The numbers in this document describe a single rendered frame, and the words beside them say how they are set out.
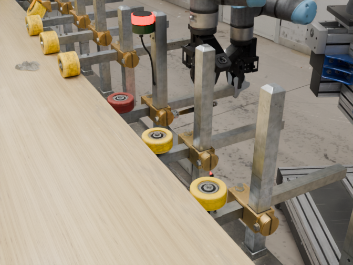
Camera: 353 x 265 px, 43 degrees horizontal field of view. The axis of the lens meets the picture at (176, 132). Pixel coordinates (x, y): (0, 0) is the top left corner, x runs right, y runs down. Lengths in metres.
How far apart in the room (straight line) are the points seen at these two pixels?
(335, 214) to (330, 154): 0.87
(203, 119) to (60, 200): 0.40
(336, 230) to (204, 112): 1.05
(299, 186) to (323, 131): 2.02
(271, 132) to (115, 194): 0.35
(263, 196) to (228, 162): 1.70
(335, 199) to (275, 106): 1.33
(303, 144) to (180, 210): 2.10
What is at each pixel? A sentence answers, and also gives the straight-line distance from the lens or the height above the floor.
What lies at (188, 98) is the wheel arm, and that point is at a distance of 1.45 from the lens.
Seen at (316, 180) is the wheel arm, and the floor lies 0.83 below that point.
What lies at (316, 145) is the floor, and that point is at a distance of 2.96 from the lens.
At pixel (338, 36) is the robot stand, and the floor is 0.97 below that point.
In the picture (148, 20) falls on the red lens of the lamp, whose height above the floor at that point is 1.15.
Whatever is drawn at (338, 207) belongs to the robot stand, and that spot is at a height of 0.21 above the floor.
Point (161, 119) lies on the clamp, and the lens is 1.34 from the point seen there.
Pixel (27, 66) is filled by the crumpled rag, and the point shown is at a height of 0.91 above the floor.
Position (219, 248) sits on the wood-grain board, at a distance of 0.84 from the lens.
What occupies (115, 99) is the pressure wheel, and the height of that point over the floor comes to 0.90.
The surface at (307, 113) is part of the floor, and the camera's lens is 3.34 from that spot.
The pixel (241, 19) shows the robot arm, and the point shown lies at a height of 1.10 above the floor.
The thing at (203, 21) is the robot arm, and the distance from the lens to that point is 1.18.
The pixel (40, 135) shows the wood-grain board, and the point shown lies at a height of 0.90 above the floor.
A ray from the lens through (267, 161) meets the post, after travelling 0.94.
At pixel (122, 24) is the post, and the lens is 1.50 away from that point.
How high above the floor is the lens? 1.49
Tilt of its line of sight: 30 degrees down
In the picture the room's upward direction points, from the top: straight up
